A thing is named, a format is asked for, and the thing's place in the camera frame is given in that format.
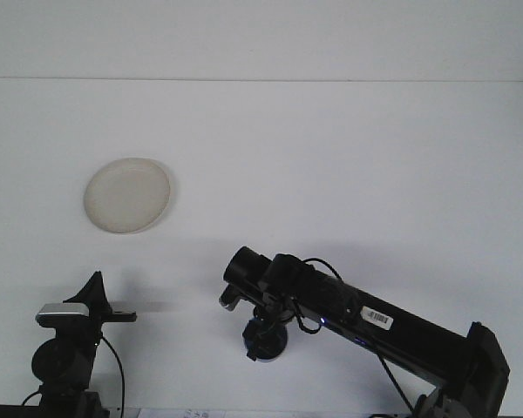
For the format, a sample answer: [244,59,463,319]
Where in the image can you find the pale round plate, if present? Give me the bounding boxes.
[83,157,172,235]

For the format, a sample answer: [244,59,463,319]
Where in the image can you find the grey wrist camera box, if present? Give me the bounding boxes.
[35,303,91,328]
[218,287,241,312]

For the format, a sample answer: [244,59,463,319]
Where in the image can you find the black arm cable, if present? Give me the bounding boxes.
[287,257,415,413]
[98,335,126,413]

